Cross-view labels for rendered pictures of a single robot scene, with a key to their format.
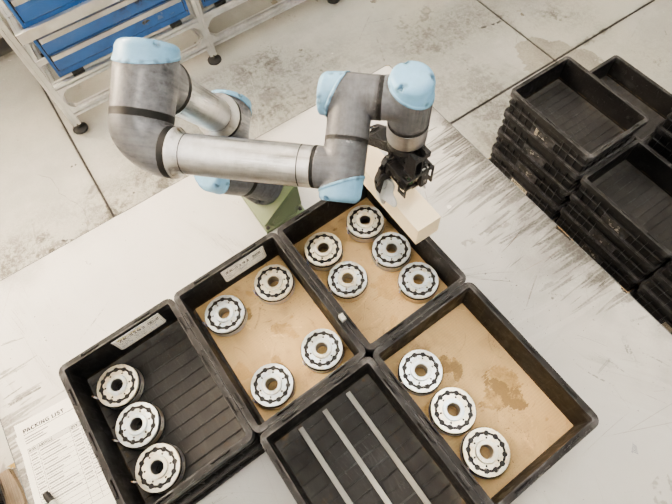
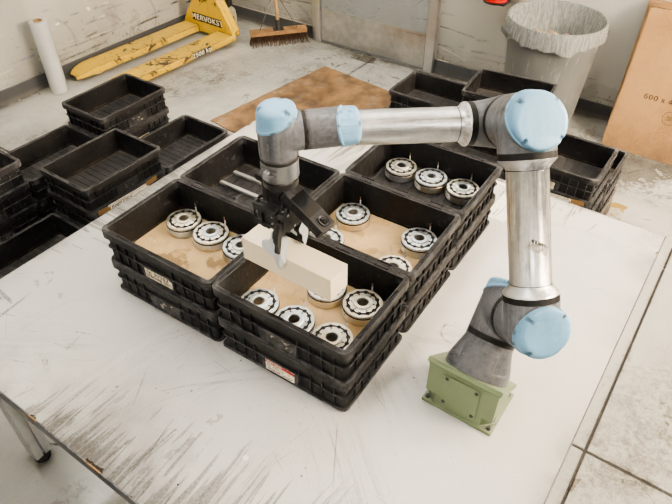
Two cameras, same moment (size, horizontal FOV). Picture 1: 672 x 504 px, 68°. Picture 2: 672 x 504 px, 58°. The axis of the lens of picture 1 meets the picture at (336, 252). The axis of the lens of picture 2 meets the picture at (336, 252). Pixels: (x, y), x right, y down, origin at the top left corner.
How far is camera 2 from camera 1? 161 cm
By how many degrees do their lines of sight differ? 73
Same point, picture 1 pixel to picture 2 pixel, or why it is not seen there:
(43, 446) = (500, 191)
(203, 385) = not seen: hidden behind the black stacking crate
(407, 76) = (279, 103)
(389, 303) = (282, 290)
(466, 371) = (203, 264)
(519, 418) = (158, 249)
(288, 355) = (352, 238)
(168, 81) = (497, 114)
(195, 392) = not seen: hidden behind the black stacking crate
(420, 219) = (260, 231)
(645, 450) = (51, 296)
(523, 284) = (148, 391)
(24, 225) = not seen: outside the picture
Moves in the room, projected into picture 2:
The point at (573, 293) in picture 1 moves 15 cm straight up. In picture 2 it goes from (92, 397) to (75, 359)
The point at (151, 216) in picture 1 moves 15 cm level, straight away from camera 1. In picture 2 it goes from (584, 343) to (643, 365)
